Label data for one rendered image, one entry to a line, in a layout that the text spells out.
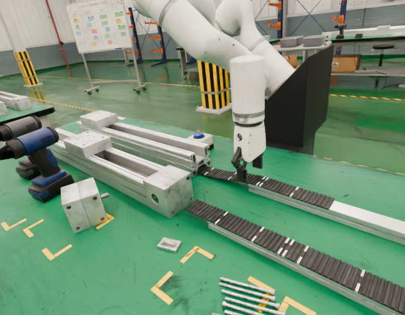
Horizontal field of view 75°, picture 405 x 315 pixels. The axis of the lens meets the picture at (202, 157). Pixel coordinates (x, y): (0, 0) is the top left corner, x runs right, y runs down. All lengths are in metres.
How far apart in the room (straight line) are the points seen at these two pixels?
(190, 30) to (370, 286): 0.63
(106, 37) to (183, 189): 6.06
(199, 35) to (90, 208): 0.52
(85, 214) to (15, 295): 0.22
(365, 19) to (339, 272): 7.81
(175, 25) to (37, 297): 0.66
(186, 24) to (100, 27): 6.04
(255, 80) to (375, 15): 7.56
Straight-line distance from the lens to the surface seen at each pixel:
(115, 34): 6.49
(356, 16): 8.24
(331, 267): 0.58
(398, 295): 0.58
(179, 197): 0.73
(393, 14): 8.11
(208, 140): 1.04
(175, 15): 0.70
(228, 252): 0.62
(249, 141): 0.69
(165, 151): 0.93
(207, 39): 0.68
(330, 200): 0.73
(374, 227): 0.71
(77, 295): 0.65
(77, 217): 0.77
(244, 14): 1.14
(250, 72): 0.65
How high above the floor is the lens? 1.24
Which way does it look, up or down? 27 degrees down
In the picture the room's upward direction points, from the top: 7 degrees counter-clockwise
